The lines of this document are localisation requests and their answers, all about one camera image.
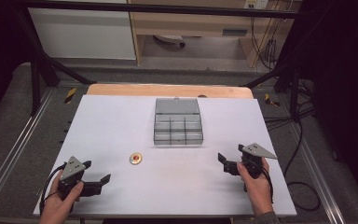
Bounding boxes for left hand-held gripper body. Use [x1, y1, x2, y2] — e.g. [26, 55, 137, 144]
[58, 155, 103, 201]

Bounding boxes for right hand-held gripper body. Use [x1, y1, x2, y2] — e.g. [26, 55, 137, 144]
[223, 142, 279, 180]

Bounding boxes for person's right hand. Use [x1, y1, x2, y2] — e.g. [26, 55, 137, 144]
[236, 156, 275, 217]

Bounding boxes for person's left hand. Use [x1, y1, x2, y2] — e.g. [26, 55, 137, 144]
[38, 169, 85, 224]

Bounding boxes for yellow black floor tape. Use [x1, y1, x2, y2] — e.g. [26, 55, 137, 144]
[63, 87, 77, 105]
[264, 92, 282, 108]

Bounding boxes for clear plastic compartment box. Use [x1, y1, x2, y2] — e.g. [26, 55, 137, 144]
[153, 97, 205, 147]

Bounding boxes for black metal stand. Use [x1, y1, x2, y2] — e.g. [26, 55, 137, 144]
[244, 18, 304, 123]
[14, 6, 98, 117]

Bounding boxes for wooden table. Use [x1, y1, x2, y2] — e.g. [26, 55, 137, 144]
[86, 83, 255, 100]

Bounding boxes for black curtain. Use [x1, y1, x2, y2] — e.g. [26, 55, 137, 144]
[0, 0, 34, 129]
[299, 0, 358, 203]

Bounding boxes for office chair base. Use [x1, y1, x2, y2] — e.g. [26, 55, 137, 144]
[153, 34, 187, 49]

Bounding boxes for wooden desk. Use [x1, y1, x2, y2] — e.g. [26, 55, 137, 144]
[126, 0, 303, 68]

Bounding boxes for white cabinet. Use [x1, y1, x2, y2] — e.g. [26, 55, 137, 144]
[27, 0, 137, 62]

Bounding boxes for left hand-held gripper black cable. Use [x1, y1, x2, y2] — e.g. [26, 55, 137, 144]
[38, 161, 68, 217]

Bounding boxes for hand-held gripper black cable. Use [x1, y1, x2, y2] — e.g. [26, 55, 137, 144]
[261, 167, 275, 205]
[38, 161, 68, 217]

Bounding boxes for right hand-held gripper black cable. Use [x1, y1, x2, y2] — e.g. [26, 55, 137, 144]
[261, 167, 275, 205]

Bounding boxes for black floor cables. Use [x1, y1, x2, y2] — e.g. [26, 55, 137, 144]
[263, 77, 324, 213]

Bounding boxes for aluminium floor rail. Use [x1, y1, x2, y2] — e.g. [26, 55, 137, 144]
[290, 122, 347, 224]
[0, 88, 56, 213]

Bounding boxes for hanging black cables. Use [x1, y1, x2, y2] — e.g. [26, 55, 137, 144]
[249, 8, 282, 72]

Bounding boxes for white wall socket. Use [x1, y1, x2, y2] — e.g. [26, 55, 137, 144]
[242, 0, 270, 10]

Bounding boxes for black metal frame crossbar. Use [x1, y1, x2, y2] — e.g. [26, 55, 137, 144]
[20, 0, 301, 21]

